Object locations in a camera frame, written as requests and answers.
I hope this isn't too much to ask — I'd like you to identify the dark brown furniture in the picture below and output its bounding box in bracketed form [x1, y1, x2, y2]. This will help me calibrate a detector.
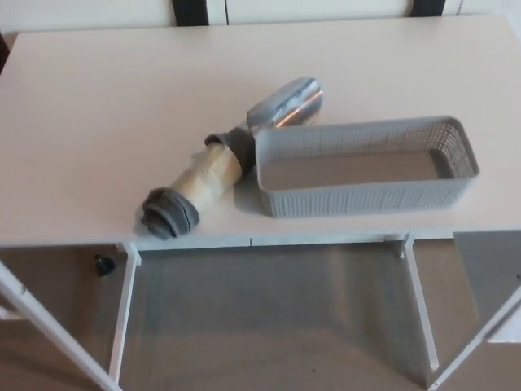
[0, 30, 11, 77]

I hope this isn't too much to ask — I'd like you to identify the white cabinet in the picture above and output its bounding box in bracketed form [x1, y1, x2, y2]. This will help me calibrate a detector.
[0, 0, 521, 36]

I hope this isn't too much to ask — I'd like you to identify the metal scoop with handle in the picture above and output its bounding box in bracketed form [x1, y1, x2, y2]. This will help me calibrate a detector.
[138, 76, 327, 241]

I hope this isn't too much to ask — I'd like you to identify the black chair back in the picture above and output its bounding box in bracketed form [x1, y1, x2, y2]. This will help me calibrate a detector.
[170, 0, 211, 27]
[409, 0, 447, 20]

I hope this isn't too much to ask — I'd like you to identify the grey perforated plastic basket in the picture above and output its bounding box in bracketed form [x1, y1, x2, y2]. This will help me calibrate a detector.
[255, 116, 481, 220]

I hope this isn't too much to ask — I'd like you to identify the white paper sheet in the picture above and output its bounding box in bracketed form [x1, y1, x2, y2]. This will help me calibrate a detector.
[486, 323, 521, 355]

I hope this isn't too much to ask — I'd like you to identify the white desk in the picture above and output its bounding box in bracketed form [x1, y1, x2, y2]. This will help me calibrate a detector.
[0, 14, 521, 391]

